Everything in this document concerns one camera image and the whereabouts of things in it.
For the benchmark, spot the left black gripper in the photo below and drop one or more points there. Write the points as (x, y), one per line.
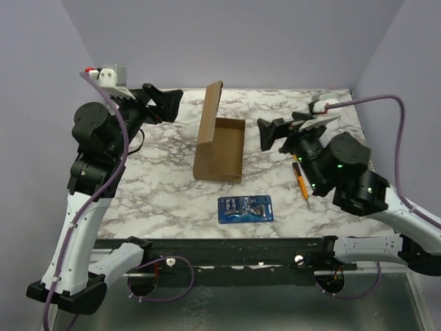
(167, 103)

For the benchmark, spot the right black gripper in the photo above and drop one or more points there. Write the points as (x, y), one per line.
(287, 132)

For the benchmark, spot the orange utility knife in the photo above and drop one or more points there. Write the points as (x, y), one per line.
(300, 180)

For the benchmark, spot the brown cardboard express box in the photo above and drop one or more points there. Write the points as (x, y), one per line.
(220, 142)

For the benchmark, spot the blue razor blister pack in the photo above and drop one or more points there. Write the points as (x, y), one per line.
(245, 209)

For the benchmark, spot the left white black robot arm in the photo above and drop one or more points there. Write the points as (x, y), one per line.
(71, 282)

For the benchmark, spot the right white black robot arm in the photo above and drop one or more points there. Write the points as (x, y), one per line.
(341, 166)

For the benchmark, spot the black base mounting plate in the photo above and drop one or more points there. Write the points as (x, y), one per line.
(243, 262)

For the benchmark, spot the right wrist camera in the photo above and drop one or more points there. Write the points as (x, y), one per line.
(320, 110)

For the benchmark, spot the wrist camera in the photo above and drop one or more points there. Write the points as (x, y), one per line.
(320, 110)
(109, 81)

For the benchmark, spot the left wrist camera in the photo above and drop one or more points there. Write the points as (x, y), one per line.
(109, 81)

